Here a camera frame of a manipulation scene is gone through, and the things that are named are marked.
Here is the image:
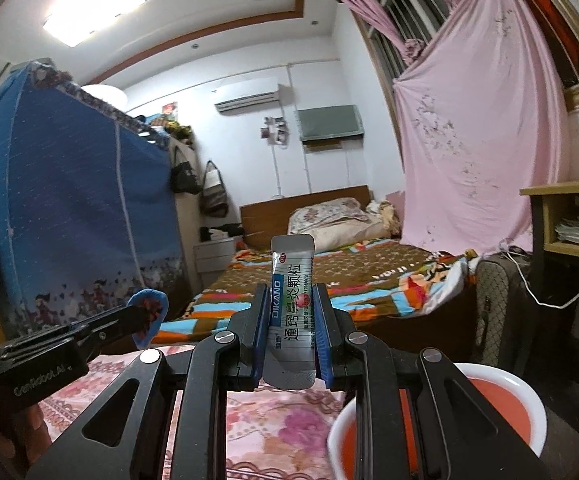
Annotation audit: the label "small floral cushion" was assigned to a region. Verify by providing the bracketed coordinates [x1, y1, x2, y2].
[367, 200, 401, 237]

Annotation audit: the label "silver sachet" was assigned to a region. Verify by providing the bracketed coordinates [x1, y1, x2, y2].
[262, 234, 319, 392]

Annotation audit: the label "blue fabric cap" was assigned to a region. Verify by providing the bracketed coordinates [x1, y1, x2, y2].
[126, 287, 170, 349]

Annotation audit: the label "colourful patterned blanket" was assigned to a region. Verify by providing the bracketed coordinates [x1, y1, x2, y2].
[152, 237, 479, 347]

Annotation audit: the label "wooden bed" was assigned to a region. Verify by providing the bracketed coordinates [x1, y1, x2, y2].
[149, 185, 481, 357]

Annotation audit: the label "striped suitcase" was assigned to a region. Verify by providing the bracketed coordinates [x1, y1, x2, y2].
[474, 252, 536, 372]

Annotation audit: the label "pink floral mat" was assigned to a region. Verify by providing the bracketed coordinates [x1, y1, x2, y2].
[39, 342, 351, 480]

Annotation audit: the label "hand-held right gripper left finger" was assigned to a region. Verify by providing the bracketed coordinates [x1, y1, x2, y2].
[26, 282, 272, 480]

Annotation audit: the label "clutter on cabinet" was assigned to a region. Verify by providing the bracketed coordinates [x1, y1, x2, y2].
[134, 102, 196, 144]

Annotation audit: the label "wooden desk shelf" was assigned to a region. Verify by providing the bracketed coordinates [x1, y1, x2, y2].
[519, 180, 579, 312]

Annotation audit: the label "floral pillows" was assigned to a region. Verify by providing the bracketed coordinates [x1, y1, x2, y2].
[294, 219, 391, 254]

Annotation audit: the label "red plastic basin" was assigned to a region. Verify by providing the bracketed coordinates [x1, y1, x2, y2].
[327, 362, 546, 480]

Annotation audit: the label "beige cabinet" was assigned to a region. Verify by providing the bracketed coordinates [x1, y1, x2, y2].
[169, 137, 206, 288]

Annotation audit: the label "covered wall television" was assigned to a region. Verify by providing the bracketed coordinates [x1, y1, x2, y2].
[297, 104, 365, 144]

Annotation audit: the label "black handbag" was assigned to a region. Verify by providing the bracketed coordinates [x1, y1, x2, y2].
[170, 146, 203, 195]

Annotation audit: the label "pink sheet curtain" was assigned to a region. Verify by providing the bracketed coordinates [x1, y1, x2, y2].
[393, 0, 571, 257]

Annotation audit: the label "white cable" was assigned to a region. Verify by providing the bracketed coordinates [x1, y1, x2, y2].
[499, 239, 579, 309]

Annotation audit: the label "white nightstand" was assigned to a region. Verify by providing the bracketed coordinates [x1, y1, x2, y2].
[192, 237, 238, 277]

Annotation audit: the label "wall photos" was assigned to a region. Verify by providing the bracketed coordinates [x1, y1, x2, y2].
[262, 116, 291, 147]

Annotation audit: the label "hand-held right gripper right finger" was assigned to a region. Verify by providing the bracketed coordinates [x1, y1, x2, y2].
[312, 282, 553, 480]

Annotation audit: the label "white air conditioner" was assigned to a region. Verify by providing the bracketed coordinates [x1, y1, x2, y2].
[214, 91, 280, 114]

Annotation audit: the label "grey handbag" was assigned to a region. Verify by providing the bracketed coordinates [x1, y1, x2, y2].
[200, 160, 230, 216]

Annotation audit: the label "blue fabric wardrobe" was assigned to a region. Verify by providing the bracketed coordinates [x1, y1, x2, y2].
[0, 59, 193, 342]

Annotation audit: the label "floral pillow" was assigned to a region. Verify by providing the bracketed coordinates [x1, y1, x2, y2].
[288, 197, 363, 236]

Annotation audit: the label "person's left hand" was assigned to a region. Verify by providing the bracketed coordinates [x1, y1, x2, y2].
[0, 400, 54, 468]

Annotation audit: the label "ceiling light panel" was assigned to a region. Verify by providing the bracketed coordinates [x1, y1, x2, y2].
[43, 0, 151, 47]

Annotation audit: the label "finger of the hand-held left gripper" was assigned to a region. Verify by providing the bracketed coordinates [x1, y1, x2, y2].
[69, 304, 151, 362]

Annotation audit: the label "white round lampshade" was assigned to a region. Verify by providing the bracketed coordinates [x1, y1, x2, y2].
[82, 85, 128, 114]

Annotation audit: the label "dark items on nightstand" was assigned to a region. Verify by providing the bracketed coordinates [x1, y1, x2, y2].
[199, 221, 246, 242]

